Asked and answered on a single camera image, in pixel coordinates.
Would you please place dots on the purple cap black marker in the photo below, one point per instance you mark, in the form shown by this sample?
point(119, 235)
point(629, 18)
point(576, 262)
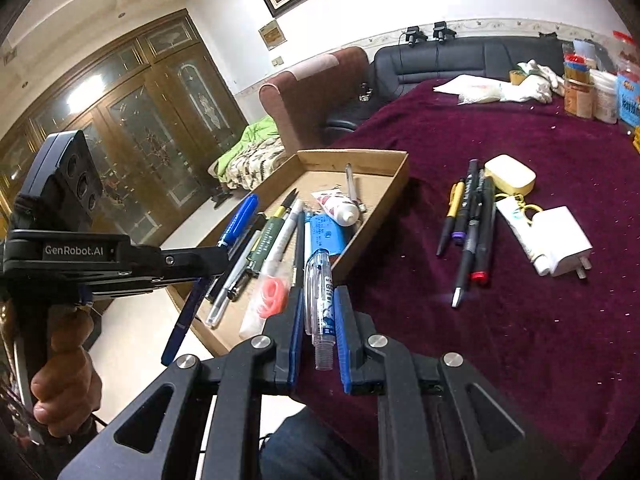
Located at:
point(463, 214)

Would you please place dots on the blue marker pen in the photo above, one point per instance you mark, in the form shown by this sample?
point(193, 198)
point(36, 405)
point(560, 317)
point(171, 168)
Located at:
point(239, 221)

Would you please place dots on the white gloves cloth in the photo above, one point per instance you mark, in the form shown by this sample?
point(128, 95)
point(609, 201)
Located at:
point(540, 84)

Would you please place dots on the white power adapter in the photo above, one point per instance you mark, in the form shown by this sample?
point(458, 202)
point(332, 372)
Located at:
point(563, 242)

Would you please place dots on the clear blue label pen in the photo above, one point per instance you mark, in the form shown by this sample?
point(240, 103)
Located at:
point(320, 321)

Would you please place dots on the silver pen in box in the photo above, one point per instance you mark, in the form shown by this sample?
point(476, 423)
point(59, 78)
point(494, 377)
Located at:
point(352, 189)

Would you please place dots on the pink white cream tube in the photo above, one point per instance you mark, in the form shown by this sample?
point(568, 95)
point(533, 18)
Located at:
point(338, 206)

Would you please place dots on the yellow tray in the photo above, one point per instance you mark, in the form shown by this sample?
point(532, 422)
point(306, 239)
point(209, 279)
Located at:
point(636, 139)

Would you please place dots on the maroon tablecloth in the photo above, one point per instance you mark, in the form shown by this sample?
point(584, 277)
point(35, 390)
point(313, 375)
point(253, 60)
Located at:
point(565, 350)

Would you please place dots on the green tube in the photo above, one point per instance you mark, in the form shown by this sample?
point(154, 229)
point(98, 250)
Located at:
point(259, 254)

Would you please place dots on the blue label snack jar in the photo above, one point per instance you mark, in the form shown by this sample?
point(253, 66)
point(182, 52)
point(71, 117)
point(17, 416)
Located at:
point(627, 65)

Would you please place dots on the brown armchair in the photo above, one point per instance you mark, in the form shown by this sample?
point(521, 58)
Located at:
point(300, 98)

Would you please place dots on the white plastic jar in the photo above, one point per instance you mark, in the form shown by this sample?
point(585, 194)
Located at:
point(605, 106)

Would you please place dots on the green patterned cloth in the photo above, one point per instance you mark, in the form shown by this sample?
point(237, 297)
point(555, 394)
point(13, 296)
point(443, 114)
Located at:
point(251, 160)

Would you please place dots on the wooden glass cabinet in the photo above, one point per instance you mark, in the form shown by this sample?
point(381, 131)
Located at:
point(156, 114)

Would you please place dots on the red cap black marker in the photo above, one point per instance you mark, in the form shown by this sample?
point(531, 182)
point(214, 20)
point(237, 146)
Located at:
point(480, 274)

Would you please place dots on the cardboard tray box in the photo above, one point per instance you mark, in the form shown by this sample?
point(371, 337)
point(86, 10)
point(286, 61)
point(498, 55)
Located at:
point(380, 177)

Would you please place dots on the yellow black pen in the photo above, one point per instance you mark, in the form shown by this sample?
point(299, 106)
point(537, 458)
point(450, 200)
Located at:
point(455, 200)

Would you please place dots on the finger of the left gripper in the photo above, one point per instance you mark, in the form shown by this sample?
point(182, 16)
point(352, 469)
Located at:
point(189, 311)

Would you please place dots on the blue battery pack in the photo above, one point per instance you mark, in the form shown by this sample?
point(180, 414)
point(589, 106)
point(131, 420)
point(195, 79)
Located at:
point(327, 235)

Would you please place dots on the brown label jar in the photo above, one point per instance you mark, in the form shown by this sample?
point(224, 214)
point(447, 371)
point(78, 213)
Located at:
point(578, 90)

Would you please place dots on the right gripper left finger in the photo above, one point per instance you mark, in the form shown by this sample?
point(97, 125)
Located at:
point(286, 333)

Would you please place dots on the black silver tip pen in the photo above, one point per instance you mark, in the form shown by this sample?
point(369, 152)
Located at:
point(470, 243)

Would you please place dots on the black leather sofa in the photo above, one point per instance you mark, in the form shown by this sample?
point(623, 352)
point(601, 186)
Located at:
point(395, 71)

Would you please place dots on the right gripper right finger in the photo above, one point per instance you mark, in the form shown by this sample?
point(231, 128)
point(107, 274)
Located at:
point(358, 370)

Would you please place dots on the yellow earbud case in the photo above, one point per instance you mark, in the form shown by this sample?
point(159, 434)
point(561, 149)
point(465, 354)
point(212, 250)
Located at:
point(510, 175)

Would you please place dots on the left hand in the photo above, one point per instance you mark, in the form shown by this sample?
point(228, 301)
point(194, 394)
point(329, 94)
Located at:
point(68, 389)

